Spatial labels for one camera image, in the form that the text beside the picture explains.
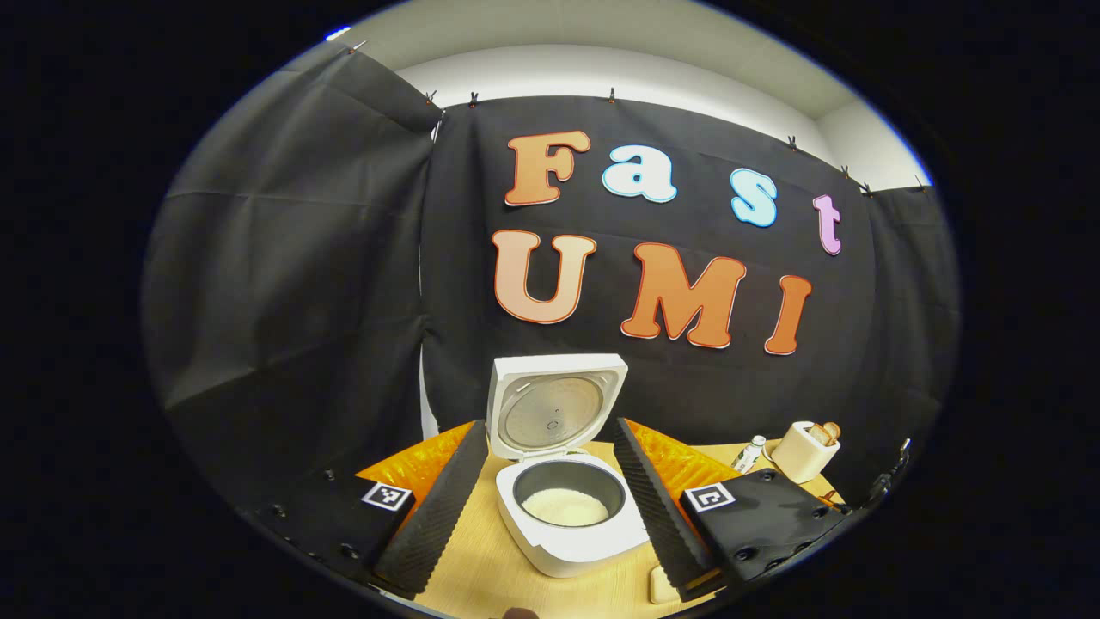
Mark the white rice cooker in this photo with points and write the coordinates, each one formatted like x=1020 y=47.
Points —
x=559 y=550

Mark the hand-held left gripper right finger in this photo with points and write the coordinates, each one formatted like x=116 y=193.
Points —
x=657 y=516

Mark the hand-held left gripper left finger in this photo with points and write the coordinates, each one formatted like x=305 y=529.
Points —
x=438 y=516

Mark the brown crust bread slice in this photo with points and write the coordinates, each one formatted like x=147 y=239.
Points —
x=832 y=430

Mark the ceiling light strip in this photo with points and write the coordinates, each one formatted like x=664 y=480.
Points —
x=338 y=33

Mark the cream toaster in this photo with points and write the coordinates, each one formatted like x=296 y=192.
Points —
x=799 y=460

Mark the white plastic bottle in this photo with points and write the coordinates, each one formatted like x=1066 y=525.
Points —
x=749 y=454

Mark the black backdrop cloth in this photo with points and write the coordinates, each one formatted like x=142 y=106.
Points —
x=301 y=258

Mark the light bread slice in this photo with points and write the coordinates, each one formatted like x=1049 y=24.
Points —
x=818 y=436

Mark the white rice heap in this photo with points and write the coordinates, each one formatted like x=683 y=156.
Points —
x=563 y=507

